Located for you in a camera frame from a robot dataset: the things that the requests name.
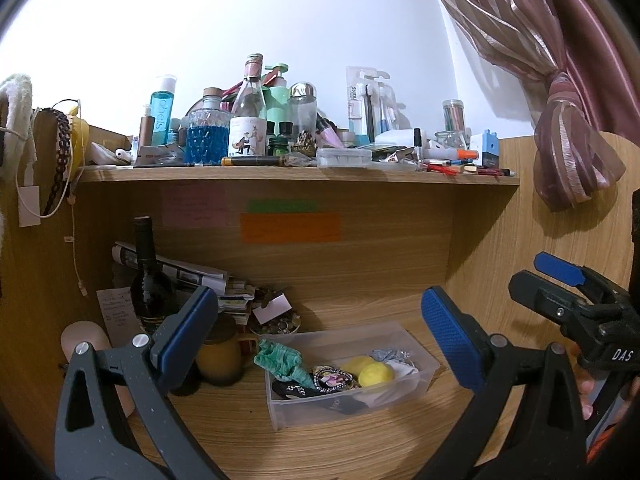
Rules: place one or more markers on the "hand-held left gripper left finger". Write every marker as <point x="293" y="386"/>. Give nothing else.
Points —
<point x="187" y="322"/>

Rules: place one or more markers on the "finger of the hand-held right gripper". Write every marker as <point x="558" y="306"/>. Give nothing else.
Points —
<point x="557" y="267"/>
<point x="537" y="295"/>

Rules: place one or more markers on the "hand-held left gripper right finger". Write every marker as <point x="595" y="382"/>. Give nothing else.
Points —
<point x="450" y="332"/>

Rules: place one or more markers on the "white cloth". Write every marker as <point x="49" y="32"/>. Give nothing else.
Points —
<point x="395" y="360"/>

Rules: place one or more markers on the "yellow sponge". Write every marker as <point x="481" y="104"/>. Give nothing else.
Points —
<point x="372" y="372"/>

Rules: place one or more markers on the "green knitted cloth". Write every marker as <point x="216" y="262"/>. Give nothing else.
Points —
<point x="282" y="360"/>

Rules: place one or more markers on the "clear plastic storage box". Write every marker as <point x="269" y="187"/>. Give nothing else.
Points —
<point x="350" y="400"/>

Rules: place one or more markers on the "black patterned cloth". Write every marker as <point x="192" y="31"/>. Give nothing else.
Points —
<point x="300" y="391"/>

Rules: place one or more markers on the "person's right hand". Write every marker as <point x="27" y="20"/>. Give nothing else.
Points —
<point x="585" y="397"/>

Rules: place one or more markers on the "stack of newspapers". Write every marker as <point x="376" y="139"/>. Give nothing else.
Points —
<point x="195" y="282"/>

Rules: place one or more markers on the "yellow-brown mug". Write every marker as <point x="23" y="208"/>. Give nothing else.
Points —
<point x="220" y="357"/>

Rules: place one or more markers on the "dark wine bottle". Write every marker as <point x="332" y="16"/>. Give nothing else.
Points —
<point x="147" y="280"/>

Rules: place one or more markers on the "handwritten paper note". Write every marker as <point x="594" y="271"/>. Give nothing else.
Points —
<point x="117" y="315"/>

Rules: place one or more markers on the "white paper card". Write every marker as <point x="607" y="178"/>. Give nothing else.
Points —
<point x="272" y="307"/>

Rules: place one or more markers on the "bowl of coins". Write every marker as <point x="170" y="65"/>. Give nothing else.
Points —
<point x="280" y="327"/>

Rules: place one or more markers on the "pink sticky note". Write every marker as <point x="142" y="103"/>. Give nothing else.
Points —
<point x="194" y="205"/>

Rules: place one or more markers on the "wooden shelf unit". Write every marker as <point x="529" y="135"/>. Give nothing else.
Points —
<point x="350" y="260"/>

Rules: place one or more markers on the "blue plastic block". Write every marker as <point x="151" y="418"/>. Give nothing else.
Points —
<point x="490" y="150"/>

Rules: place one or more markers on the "orange sticky note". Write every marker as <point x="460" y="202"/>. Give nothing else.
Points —
<point x="290" y="227"/>

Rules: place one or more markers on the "orange marker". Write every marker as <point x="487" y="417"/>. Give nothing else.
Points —
<point x="467" y="153"/>

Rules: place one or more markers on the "green sticky note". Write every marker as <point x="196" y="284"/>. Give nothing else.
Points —
<point x="282" y="206"/>

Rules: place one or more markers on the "small glass jar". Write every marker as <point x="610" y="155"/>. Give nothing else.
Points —
<point x="450" y="139"/>

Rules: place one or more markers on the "brown pen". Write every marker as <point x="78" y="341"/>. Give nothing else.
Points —
<point x="252" y="161"/>

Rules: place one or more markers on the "clear tube of sticks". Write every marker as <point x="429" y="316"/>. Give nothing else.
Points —
<point x="452" y="117"/>

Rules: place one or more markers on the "faceted bottle of blue liquid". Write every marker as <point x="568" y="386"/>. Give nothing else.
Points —
<point x="207" y="135"/>

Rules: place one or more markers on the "nail polish bottle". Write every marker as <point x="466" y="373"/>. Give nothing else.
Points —
<point x="417" y="137"/>

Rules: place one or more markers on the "small brown bottle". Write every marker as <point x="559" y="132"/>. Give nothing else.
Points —
<point x="146" y="130"/>

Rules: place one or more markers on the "pink striped curtain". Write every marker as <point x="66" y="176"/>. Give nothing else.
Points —
<point x="550" y="70"/>

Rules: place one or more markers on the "dark ink bottle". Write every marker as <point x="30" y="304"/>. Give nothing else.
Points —
<point x="278" y="142"/>

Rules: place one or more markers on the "clear flat plastic case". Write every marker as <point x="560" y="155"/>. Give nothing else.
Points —
<point x="344" y="157"/>

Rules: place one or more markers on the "brown braided headband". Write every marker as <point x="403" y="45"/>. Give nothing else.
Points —
<point x="60" y="155"/>

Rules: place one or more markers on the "yellow headband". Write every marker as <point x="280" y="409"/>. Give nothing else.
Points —
<point x="80" y="140"/>

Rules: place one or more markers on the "tall blue liquid bottle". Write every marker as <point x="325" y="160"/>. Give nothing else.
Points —
<point x="162" y="110"/>

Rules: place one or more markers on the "clear labelled glass bottle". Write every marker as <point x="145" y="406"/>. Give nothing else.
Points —
<point x="248" y="115"/>

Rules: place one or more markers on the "clear bottle with silver cap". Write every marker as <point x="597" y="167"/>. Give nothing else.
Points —
<point x="302" y="112"/>

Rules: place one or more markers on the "toothbrush blister package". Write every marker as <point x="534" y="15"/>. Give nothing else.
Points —
<point x="367" y="102"/>

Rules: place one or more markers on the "green pump bottle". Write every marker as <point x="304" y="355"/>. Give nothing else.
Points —
<point x="277" y="95"/>

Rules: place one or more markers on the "white fluffy headband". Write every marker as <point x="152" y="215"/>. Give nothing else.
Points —
<point x="17" y="105"/>

